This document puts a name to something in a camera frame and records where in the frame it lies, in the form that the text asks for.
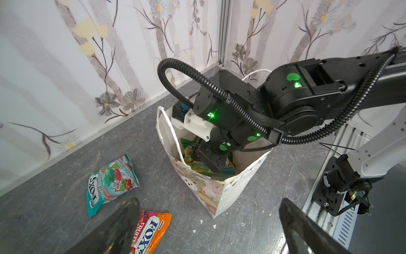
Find green tea candy bag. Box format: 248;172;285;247
180;137;236;181

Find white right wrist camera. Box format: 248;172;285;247
171;101;215;142

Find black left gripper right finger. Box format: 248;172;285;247
279;198;349;254

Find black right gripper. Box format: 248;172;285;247
196;127;243;173

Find white patterned paper bag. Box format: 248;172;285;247
156;87;272;217

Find black right corrugated cable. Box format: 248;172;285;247
156;47;400;146

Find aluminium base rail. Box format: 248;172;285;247
302;124;380;250

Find teal mint candy bag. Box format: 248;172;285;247
86;154;140;218

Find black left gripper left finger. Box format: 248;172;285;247
66;198;140;254

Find orange fruits candy bag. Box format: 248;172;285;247
119;210;172;254

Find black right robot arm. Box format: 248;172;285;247
192;47;406;172

